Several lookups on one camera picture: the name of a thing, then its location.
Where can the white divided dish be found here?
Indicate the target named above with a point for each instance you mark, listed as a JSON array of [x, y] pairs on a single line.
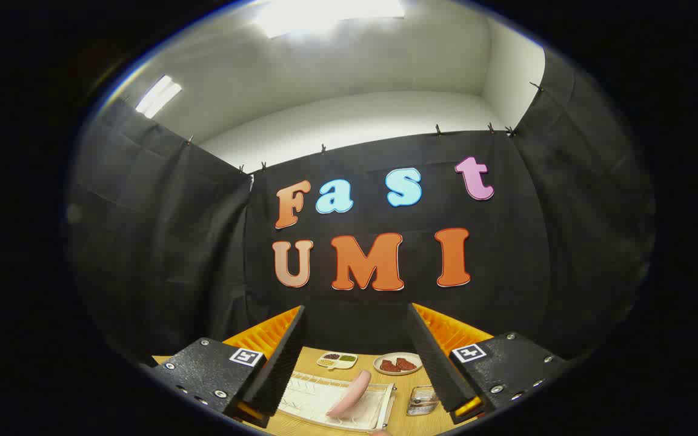
[[337, 361]]

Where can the large ceiling light panel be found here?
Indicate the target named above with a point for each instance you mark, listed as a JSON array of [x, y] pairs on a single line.
[[325, 15]]

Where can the brown meat piece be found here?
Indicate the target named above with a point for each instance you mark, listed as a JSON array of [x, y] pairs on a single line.
[[389, 366], [406, 364]]

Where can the beige plate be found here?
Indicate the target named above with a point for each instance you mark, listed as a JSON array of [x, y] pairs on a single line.
[[380, 364]]

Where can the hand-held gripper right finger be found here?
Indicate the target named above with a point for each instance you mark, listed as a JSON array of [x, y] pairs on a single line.
[[434, 357]]

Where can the black backdrop cloth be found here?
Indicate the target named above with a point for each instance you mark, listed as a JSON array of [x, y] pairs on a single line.
[[203, 242]]

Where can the pink plate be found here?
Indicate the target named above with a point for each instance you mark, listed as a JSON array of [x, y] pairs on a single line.
[[352, 390]]

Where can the small ceiling light panel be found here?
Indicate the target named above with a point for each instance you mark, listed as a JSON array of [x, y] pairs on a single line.
[[158, 97]]

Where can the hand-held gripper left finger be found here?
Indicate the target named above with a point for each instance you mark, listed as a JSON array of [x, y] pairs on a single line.
[[285, 357]]

